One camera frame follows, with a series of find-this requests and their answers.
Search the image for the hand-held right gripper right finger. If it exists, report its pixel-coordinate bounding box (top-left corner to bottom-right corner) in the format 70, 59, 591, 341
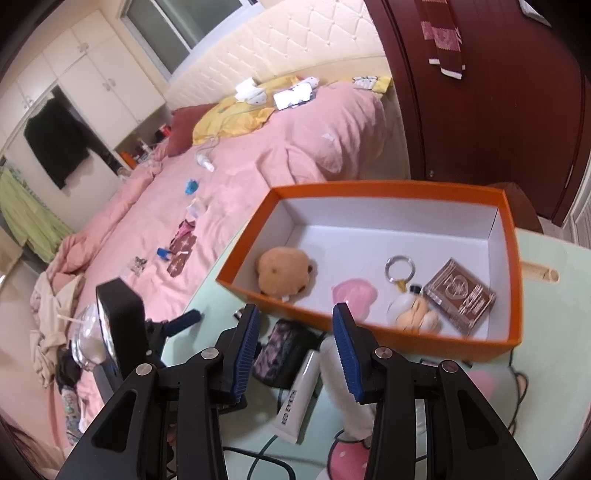
332, 302, 539, 480

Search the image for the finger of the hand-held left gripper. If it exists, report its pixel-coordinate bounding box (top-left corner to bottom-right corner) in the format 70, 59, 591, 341
147, 310, 202, 356

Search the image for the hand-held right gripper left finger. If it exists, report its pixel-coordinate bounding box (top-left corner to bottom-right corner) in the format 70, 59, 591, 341
55, 304, 261, 480

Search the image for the clear plastic bag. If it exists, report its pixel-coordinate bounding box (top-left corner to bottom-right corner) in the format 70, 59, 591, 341
58, 307, 112, 371

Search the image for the white cream tube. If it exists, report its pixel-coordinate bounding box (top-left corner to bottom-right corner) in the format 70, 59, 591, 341
269, 349, 322, 445

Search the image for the orange cardboard box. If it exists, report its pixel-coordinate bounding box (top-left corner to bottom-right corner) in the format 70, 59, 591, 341
216, 181, 525, 358

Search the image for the light green desktop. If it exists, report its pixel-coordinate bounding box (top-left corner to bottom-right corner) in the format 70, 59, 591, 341
157, 226, 591, 480

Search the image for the red small packet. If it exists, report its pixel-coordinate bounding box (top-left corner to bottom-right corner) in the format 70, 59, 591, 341
252, 318, 319, 384

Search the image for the white cloth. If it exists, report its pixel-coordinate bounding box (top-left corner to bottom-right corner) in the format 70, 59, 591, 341
318, 336, 385, 441

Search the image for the brown patterned sock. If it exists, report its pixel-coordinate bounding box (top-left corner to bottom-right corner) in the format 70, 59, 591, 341
167, 251, 191, 278
172, 233, 198, 256

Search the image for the pink heart-shaped item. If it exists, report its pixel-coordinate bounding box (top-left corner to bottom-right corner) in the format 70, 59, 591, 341
331, 278, 380, 319

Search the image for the beige clothing pile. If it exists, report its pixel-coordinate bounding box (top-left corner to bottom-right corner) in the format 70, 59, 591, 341
30, 272, 86, 388

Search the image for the brown plush toy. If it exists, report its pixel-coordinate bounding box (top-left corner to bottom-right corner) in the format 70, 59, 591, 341
256, 247, 318, 303

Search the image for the brown card box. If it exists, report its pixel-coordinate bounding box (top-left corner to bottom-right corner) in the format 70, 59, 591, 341
422, 258, 497, 337

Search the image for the green garment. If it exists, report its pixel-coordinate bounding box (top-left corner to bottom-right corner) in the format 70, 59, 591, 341
0, 168, 75, 261

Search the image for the pink blanket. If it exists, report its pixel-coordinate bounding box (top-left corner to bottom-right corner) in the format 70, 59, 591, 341
30, 80, 411, 457

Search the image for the bedside table with bottles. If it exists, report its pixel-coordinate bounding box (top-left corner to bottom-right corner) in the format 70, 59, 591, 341
113, 124, 172, 171

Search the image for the black jacket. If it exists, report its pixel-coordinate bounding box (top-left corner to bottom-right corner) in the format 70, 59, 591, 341
23, 97, 90, 190

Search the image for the dark red pillow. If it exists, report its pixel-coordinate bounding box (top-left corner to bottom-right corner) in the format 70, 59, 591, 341
165, 104, 218, 158

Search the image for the yellow pillow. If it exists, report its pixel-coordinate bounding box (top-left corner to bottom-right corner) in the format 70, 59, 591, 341
191, 74, 305, 146

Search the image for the beige wooden bar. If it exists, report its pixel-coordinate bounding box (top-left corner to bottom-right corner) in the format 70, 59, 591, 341
521, 261, 560, 282

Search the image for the white wardrobe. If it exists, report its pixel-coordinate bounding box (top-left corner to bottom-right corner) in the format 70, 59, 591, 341
0, 21, 167, 171

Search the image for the yellow printed cloth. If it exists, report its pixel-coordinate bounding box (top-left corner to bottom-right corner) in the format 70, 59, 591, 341
353, 74, 393, 95

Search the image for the white louvered door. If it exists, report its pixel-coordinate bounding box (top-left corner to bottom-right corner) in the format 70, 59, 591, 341
561, 152, 591, 250

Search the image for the dark red door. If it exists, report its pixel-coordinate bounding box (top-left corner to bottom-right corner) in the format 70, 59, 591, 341
365, 0, 591, 227

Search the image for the window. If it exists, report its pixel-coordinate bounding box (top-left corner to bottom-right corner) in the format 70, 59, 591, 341
113, 0, 259, 77

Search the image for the cream tufted headboard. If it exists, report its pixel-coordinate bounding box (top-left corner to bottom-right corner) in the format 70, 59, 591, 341
164, 0, 393, 109

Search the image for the red white striped scarf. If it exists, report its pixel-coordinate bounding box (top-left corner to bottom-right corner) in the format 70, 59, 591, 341
416, 0, 465, 81

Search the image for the toy keychain with metal ring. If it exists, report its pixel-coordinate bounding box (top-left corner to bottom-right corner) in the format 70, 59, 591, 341
385, 255, 441, 334

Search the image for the black cable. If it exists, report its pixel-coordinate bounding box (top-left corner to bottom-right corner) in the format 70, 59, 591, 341
222, 429, 296, 480

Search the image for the white charging cable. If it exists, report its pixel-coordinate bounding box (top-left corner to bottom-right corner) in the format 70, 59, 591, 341
194, 104, 259, 158

